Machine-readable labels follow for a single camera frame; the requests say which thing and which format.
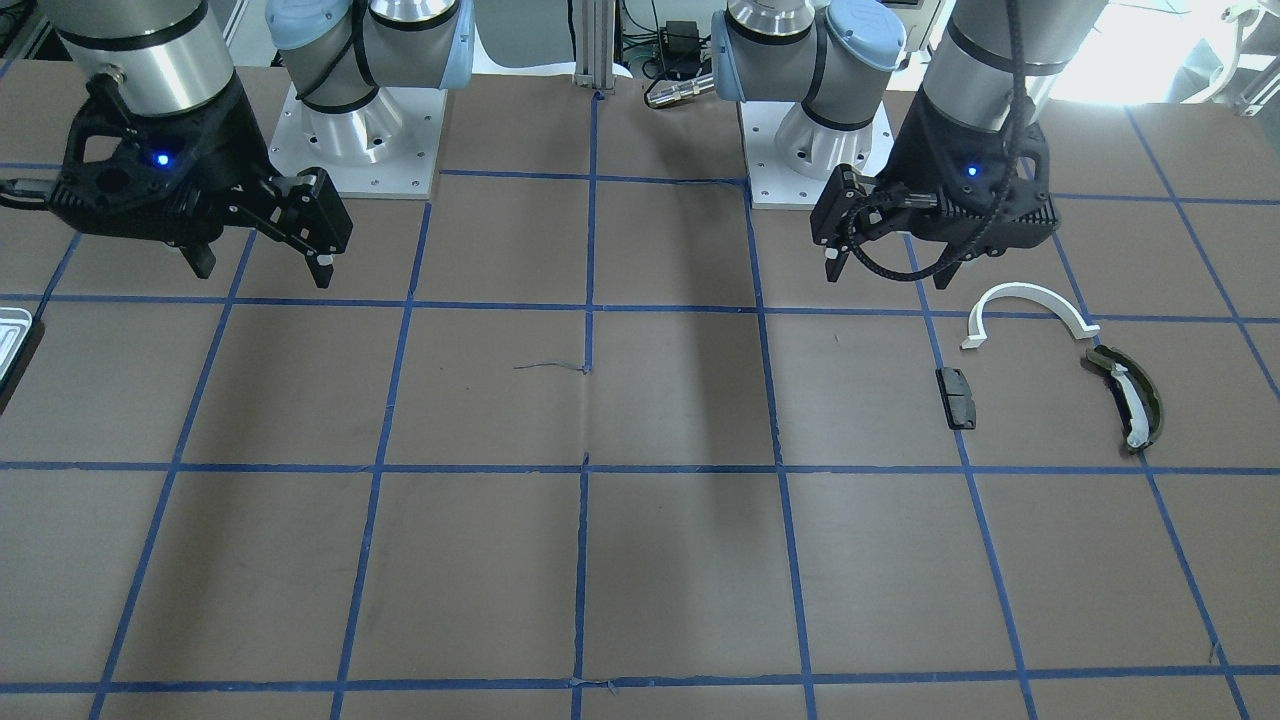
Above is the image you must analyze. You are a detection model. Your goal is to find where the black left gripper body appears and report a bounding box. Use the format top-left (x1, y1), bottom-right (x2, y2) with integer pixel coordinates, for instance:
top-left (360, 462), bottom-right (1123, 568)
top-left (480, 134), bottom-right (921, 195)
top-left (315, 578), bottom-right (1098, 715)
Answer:
top-left (876, 94), bottom-right (1059, 254)

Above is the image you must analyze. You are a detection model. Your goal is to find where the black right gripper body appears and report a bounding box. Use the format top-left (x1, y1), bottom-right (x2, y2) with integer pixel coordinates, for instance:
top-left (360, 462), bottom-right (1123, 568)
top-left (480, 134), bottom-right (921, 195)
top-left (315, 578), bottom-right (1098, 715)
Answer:
top-left (47, 72), bottom-right (285, 246)

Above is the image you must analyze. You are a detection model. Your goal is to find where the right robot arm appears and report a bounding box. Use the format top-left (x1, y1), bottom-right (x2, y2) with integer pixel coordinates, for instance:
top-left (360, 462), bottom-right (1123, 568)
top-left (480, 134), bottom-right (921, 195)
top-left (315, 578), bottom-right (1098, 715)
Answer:
top-left (3, 1), bottom-right (475, 288)

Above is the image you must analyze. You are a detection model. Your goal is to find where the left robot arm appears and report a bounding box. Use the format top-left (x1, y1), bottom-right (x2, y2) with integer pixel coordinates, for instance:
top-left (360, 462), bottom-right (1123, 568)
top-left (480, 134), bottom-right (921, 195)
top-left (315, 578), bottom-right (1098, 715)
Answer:
top-left (710, 1), bottom-right (1105, 290)

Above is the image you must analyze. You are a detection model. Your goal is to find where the silver metal tray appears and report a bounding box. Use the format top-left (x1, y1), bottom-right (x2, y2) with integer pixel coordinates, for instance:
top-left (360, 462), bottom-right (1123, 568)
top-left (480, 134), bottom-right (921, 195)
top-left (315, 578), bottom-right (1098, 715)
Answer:
top-left (1, 306), bottom-right (35, 389)

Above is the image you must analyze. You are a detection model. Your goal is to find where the white curved plastic part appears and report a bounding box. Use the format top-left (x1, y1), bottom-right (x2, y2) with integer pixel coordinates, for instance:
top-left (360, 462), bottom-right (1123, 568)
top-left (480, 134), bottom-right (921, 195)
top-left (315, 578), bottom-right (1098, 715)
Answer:
top-left (960, 283), bottom-right (1101, 351)

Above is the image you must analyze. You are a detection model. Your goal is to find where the silver cylindrical connector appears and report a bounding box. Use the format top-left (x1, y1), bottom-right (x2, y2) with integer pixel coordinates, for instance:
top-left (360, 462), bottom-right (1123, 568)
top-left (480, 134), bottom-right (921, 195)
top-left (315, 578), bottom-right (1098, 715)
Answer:
top-left (643, 72), bottom-right (716, 110)

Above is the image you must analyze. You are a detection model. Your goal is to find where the black brake pad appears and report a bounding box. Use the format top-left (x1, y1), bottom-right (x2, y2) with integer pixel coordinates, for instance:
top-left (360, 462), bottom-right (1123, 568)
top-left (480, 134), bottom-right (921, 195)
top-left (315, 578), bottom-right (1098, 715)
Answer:
top-left (934, 366), bottom-right (977, 430)

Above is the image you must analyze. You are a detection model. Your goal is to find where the black electronics box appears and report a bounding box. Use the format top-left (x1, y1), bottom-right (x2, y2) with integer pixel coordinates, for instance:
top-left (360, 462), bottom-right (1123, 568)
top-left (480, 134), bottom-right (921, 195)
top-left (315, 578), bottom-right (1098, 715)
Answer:
top-left (659, 20), bottom-right (701, 67)

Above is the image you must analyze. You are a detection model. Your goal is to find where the green curved brake shoe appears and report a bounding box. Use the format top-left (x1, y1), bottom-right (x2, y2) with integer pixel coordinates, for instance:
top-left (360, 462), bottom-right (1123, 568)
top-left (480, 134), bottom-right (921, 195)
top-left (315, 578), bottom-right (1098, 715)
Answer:
top-left (1084, 345), bottom-right (1165, 454)

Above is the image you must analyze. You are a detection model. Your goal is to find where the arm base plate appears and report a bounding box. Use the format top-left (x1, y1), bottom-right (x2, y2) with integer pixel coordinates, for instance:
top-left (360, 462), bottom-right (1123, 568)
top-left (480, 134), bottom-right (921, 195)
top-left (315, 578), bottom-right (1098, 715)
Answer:
top-left (269, 88), bottom-right (449, 201)
top-left (739, 102), bottom-right (893, 211)

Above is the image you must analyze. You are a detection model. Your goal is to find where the aluminium frame post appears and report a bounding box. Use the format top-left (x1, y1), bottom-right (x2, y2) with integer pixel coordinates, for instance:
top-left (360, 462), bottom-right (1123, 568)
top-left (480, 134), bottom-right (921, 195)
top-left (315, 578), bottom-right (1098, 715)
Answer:
top-left (568, 1), bottom-right (620, 94)

